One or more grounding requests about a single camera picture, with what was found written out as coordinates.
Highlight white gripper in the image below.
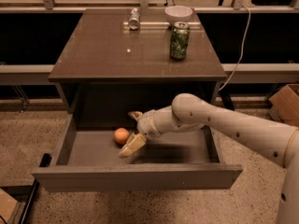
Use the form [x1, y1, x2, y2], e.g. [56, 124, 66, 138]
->
[119, 110, 162, 158]

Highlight orange fruit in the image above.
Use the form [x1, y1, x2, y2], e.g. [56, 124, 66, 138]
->
[114, 128, 130, 145]

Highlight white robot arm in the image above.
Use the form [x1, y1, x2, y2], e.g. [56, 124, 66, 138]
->
[119, 93, 299, 224]

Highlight open grey top drawer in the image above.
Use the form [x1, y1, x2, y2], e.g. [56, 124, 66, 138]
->
[31, 83, 244, 193]

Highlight grey cabinet with counter top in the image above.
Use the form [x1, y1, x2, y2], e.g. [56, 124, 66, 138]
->
[48, 8, 228, 129]

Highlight green soda can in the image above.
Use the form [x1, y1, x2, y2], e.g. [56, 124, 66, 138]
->
[170, 21, 191, 61]

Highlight silver can lying down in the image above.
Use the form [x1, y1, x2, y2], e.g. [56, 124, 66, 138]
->
[128, 8, 140, 31]

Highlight white bowl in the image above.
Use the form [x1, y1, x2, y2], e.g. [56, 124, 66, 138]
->
[164, 6, 192, 25]

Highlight black bar at floor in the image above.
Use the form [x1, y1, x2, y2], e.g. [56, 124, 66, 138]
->
[18, 153, 52, 224]

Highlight cardboard box bottom left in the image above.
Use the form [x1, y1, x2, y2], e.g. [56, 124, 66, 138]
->
[0, 189, 20, 224]

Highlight cardboard box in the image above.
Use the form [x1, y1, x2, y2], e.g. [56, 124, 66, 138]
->
[0, 189, 20, 224]
[270, 84, 299, 127]

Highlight cardboard box right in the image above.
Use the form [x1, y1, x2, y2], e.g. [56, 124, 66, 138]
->
[270, 84, 299, 127]

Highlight grey horizontal rail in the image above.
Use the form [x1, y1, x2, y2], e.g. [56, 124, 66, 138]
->
[0, 63, 299, 85]

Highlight white cable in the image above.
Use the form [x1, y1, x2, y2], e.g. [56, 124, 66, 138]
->
[218, 5, 252, 92]

